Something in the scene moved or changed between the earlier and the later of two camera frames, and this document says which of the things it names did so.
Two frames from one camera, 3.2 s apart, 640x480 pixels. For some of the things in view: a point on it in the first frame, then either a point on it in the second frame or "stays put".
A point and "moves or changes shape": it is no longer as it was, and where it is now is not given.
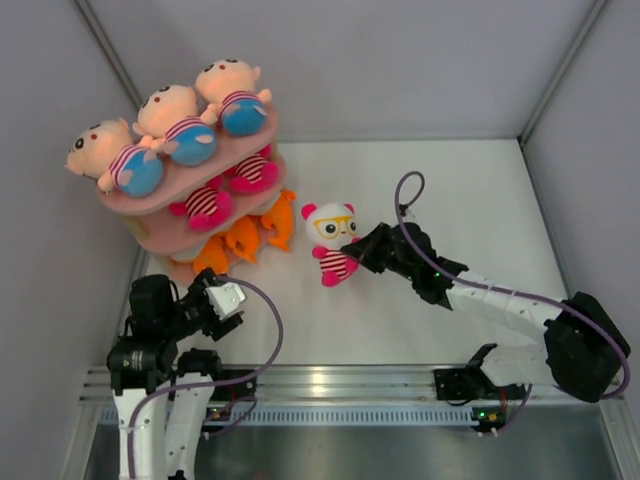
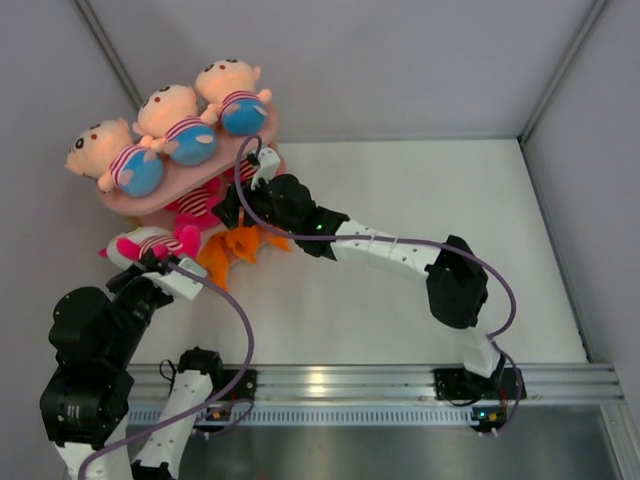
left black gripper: [216, 327] to [131, 276]
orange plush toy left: [214, 255] stays put
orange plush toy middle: [243, 238] stays put
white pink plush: [208, 207] stays put
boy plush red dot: [229, 87] stays put
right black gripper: [367, 248] to [230, 210]
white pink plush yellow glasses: [330, 227] moves or changes shape
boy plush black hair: [107, 153] stays put
